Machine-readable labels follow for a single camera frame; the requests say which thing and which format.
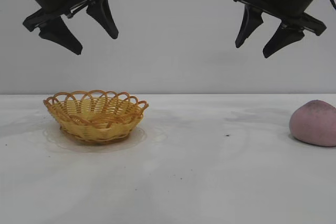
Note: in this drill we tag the pink fuzzy peach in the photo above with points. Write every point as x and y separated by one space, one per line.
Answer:
315 124

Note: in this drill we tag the yellow woven wicker basket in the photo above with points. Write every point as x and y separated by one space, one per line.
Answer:
94 129

